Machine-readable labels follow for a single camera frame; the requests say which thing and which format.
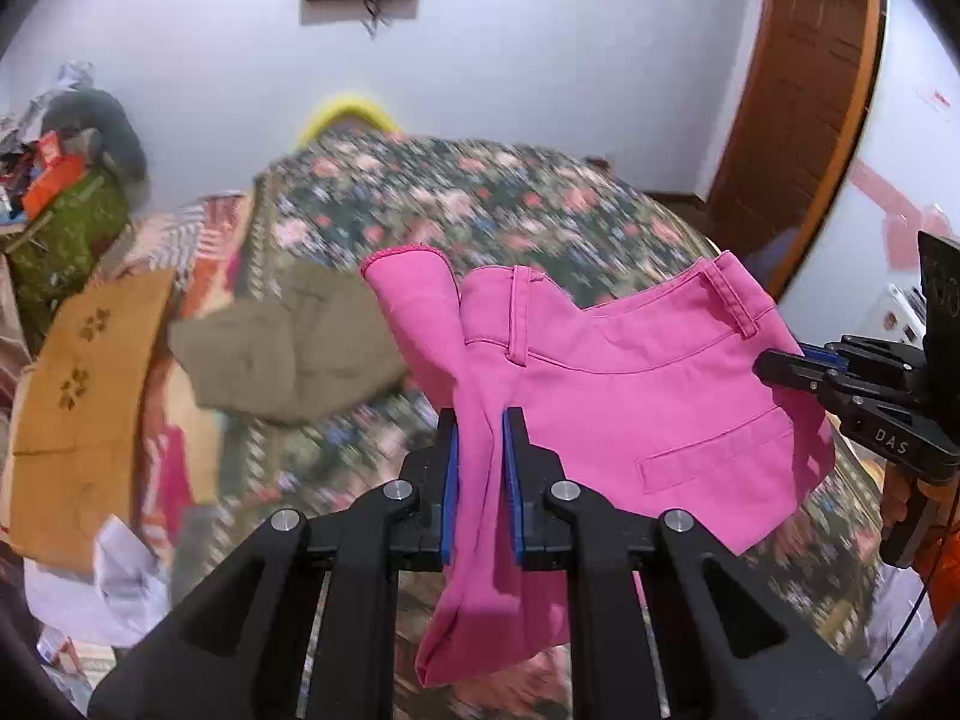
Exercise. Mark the pile of crumpled clothes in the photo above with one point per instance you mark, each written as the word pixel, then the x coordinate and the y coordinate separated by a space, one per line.
pixel 45 101

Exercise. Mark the white paper sheets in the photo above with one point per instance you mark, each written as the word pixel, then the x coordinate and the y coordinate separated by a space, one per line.
pixel 112 585

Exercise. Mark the person's right forearm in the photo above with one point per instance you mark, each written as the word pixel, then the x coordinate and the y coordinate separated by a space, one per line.
pixel 941 547

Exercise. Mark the dark floral blanket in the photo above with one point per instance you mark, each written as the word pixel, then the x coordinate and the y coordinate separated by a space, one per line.
pixel 487 195

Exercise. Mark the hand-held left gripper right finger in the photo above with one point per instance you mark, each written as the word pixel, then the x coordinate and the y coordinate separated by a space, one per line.
pixel 514 491

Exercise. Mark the white stickered appliance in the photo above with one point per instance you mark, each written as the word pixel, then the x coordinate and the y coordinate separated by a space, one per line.
pixel 900 315

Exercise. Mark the striped pink cloth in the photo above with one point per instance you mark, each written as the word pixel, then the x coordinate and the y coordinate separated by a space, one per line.
pixel 187 232

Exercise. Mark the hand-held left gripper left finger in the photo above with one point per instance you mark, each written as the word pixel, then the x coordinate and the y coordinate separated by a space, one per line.
pixel 450 487

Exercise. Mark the wooden lap desk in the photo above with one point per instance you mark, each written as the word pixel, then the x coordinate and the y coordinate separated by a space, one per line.
pixel 82 405

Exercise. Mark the orange box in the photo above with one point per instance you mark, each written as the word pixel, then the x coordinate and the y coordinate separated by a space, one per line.
pixel 49 184

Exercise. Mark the white heart-print wardrobe door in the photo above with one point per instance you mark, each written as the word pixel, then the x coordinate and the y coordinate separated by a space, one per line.
pixel 900 150

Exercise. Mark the pink pants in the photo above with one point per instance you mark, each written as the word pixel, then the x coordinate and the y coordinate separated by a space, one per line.
pixel 637 405

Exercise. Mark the olive green pants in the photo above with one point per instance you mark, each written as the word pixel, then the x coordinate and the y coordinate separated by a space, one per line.
pixel 292 352

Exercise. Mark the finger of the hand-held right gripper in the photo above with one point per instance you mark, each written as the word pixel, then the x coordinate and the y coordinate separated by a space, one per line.
pixel 862 354
pixel 795 371

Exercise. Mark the person's right hand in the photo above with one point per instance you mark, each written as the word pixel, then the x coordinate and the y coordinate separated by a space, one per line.
pixel 896 499

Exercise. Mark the brown wooden door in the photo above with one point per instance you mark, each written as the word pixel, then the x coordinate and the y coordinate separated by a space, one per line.
pixel 802 105

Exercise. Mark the green fabric hamper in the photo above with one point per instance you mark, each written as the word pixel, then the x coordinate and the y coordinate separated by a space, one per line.
pixel 56 247

